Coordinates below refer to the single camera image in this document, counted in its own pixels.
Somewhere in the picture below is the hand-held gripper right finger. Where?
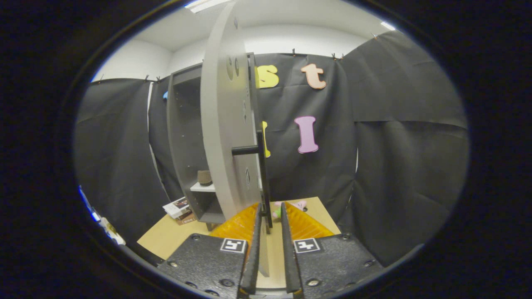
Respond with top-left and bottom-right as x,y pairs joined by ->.
281,202 -> 385,299

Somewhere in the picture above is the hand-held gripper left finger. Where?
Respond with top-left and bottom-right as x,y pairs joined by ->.
157,203 -> 264,299

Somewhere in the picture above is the black door handle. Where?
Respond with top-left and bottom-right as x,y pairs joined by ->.
232,130 -> 273,229

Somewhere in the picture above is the grey shoe cabinet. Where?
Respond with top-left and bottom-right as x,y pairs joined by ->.
167,53 -> 267,231

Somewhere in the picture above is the green and pink plush toy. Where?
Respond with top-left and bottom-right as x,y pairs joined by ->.
272,200 -> 307,220

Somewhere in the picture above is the white book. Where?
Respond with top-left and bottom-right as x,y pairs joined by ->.
163,197 -> 192,219

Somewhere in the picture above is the black backdrop cloth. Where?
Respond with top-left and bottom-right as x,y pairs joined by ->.
75,30 -> 470,267

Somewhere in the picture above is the long ceiling light panel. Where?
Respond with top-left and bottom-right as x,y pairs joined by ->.
185,0 -> 233,13

